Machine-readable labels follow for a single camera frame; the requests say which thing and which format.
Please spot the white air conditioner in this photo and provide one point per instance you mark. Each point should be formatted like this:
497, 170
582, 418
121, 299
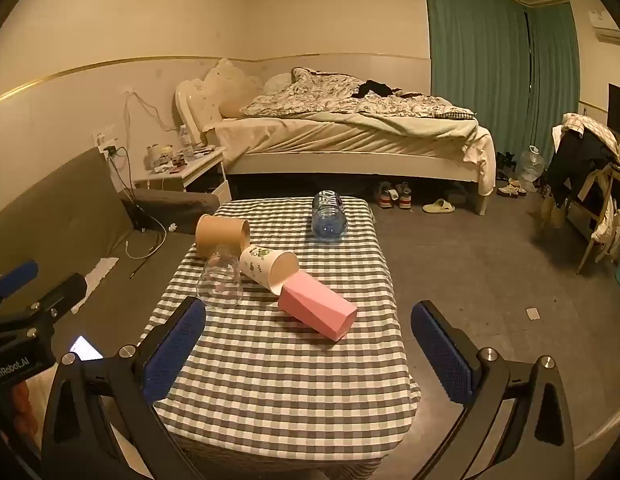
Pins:
607, 27

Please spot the brown paper cup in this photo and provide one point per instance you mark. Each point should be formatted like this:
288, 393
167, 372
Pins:
217, 235

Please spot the large clear water jug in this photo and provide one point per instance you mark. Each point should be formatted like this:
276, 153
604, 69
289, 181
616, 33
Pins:
530, 170

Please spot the lit phone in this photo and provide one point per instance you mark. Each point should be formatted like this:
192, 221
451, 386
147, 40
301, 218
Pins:
86, 348

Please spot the black television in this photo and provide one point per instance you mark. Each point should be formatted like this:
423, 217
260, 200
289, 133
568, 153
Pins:
619, 110

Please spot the wooden chair with clothes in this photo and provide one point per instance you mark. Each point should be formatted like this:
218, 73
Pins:
582, 150

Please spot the small white paper scrap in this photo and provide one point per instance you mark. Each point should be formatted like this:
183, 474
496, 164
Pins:
533, 313

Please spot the white paper sheet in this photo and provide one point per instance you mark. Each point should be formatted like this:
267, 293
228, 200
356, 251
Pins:
102, 272

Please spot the white pillow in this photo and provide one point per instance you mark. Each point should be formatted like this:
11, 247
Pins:
277, 82

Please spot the beige slipper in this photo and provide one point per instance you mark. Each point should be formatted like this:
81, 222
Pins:
438, 206

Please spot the grey red sneaker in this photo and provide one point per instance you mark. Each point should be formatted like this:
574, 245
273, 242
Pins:
404, 196
384, 195

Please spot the person's left hand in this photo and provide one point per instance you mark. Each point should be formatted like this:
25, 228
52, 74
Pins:
26, 410

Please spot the clear glass cup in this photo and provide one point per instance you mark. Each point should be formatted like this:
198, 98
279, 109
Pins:
221, 280

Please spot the black clothes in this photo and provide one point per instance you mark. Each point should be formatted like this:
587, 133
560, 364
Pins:
374, 89

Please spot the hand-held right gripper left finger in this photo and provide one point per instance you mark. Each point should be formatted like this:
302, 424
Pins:
174, 346

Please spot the dark brown cushion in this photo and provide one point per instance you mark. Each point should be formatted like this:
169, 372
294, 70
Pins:
175, 205

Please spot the green curtain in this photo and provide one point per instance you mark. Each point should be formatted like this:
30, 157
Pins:
474, 50

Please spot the pair of light shoes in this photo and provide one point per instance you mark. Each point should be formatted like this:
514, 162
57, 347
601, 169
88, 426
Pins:
512, 189

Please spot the white wall socket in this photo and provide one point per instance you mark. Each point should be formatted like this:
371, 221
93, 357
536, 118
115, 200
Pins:
105, 142

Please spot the floral quilt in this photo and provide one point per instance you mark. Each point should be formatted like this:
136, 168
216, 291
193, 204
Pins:
350, 100

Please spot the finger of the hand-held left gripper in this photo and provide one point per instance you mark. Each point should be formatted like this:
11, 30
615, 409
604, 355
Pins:
17, 273
55, 294

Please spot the grey checkered tablecloth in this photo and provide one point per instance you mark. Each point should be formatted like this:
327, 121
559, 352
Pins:
275, 385

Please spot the white bed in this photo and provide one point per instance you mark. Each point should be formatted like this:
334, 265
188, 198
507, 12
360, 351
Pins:
340, 145

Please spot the white green-print paper cup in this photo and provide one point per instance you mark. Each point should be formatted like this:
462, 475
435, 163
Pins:
260, 262

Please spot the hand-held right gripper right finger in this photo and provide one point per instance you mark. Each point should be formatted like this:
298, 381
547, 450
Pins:
442, 355

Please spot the pink faceted cup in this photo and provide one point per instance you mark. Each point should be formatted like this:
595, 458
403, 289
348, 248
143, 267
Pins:
317, 307

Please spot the clear plastic bottle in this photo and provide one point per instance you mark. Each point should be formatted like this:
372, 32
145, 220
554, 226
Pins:
184, 139

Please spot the white nightstand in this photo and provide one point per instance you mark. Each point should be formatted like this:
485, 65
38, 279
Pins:
200, 170

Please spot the grey sofa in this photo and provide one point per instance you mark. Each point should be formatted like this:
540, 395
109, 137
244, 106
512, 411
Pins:
55, 220

